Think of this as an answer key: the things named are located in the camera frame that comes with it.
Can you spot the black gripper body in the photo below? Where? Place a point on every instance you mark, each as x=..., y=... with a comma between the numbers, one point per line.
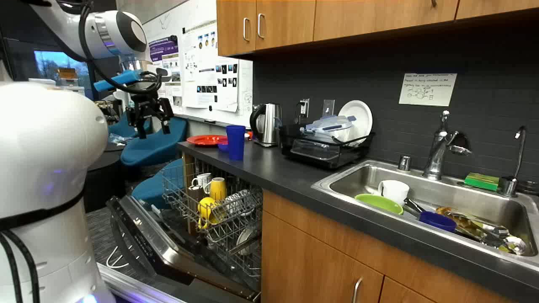
x=147, y=101

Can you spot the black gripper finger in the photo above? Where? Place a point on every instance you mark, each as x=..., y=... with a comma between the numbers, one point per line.
x=141, y=127
x=166, y=122

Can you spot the grey dishwasher rack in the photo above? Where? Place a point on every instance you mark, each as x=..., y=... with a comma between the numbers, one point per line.
x=237, y=210

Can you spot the stainless dishwasher door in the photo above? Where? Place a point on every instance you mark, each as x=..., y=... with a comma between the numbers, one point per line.
x=164, y=247

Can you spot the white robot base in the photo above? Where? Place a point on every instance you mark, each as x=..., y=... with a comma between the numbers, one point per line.
x=48, y=141

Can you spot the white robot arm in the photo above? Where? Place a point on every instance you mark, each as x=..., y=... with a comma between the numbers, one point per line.
x=94, y=35

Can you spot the white mug in rack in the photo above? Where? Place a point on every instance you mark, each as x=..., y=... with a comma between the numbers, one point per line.
x=200, y=181

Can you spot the lower dishwasher rack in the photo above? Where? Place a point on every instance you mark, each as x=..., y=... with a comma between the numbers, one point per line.
x=237, y=255

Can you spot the black dish drying rack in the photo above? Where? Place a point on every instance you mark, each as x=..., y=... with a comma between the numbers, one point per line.
x=329, y=154

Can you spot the teal chair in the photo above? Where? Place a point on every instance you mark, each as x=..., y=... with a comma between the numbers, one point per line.
x=151, y=190
x=156, y=148

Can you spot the red plate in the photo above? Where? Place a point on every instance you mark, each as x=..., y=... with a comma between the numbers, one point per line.
x=208, y=139

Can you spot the whiteboard with posters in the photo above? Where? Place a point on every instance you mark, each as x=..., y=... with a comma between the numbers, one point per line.
x=203, y=84

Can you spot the blue plastic cup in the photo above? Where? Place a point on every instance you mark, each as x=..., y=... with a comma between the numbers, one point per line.
x=237, y=141

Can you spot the yellow ribbed mug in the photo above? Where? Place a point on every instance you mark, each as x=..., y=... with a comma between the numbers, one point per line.
x=205, y=208

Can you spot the steel electric kettle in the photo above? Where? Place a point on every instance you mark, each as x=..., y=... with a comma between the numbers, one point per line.
x=265, y=122

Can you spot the upper wooden cabinets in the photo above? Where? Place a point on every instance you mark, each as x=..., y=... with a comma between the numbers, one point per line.
x=250, y=25

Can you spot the wooden cabinets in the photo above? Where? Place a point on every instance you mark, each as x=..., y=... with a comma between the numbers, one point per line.
x=309, y=257
x=250, y=25

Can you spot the white plate in drainer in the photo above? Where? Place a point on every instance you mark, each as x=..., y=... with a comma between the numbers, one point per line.
x=361, y=121

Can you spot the lower wooden cabinets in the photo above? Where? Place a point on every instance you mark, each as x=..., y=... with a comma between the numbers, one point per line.
x=309, y=257

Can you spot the green plate in sink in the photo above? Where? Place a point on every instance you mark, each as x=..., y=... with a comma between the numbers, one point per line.
x=382, y=202

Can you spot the white mug in sink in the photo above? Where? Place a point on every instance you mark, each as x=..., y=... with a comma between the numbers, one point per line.
x=395, y=190

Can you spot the chrome kitchen faucet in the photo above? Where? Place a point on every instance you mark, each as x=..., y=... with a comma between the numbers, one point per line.
x=444, y=139

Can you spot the blue dish brush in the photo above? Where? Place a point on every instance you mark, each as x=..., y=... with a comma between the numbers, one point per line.
x=432, y=217

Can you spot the stainless steel sink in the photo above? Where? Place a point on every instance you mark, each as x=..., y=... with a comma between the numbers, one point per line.
x=493, y=223

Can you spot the green yellow sponge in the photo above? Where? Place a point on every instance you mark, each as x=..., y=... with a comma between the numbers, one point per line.
x=486, y=181

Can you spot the small chrome side tap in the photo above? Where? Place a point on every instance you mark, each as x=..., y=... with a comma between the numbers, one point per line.
x=521, y=136

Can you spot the paper note on wall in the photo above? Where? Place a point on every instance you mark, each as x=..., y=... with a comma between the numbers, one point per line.
x=429, y=87

